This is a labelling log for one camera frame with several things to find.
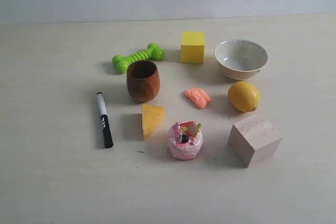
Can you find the orange salmon piece toy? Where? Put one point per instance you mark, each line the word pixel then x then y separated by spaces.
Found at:
pixel 198 96

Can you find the yellow wooden triangle block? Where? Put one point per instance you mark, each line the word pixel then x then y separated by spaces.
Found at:
pixel 152 116

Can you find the brown wooden cup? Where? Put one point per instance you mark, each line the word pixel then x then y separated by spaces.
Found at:
pixel 143 80

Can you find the pink toy cake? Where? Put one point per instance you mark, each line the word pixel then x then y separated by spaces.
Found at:
pixel 185 140

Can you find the green rubber bone toy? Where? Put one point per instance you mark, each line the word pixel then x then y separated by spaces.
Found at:
pixel 153 51

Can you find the yellow cube block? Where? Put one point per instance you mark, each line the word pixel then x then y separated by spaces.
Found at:
pixel 192 47

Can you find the black white marker pen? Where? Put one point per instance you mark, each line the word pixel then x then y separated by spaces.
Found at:
pixel 106 132

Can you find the yellow lemon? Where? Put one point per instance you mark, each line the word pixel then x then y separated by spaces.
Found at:
pixel 244 96

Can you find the white speckled ceramic bowl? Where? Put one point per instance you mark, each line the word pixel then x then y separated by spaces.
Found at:
pixel 240 59

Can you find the plain wooden cube block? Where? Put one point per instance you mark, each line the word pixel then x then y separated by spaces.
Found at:
pixel 254 139

